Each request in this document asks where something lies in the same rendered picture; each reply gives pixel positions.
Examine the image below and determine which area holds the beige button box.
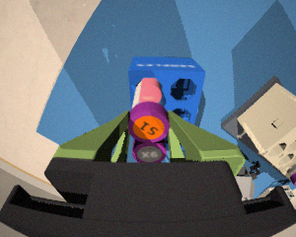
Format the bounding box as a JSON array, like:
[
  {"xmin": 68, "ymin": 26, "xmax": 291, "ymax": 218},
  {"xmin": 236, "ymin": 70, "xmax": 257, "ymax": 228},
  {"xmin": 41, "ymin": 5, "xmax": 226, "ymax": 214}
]
[{"xmin": 235, "ymin": 163, "xmax": 260, "ymax": 200}]

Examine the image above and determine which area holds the white tube rack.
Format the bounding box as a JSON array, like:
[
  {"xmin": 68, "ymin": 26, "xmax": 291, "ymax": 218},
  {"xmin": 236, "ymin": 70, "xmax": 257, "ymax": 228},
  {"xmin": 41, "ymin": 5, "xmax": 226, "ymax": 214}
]
[{"xmin": 257, "ymin": 185, "xmax": 295, "ymax": 199}]

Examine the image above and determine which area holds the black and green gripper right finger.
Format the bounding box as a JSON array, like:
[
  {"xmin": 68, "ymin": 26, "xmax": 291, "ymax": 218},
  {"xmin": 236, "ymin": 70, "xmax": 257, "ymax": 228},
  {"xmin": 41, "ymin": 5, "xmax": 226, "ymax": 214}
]
[{"xmin": 168, "ymin": 111, "xmax": 246, "ymax": 177}]

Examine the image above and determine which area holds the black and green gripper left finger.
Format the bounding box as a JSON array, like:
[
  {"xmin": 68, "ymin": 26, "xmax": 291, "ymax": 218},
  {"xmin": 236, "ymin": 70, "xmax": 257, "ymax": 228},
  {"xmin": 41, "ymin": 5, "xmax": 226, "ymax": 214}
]
[{"xmin": 51, "ymin": 111, "xmax": 130, "ymax": 162}]

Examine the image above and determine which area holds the blue sample rack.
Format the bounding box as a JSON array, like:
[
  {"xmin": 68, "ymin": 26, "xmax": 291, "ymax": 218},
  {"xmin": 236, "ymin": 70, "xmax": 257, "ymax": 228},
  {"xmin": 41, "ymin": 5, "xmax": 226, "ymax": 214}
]
[{"xmin": 128, "ymin": 56, "xmax": 205, "ymax": 124}]

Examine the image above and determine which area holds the blue bench mat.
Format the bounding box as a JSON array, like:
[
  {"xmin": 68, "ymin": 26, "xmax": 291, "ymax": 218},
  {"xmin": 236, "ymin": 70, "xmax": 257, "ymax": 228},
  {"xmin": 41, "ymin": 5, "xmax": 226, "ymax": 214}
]
[{"xmin": 37, "ymin": 0, "xmax": 296, "ymax": 198}]

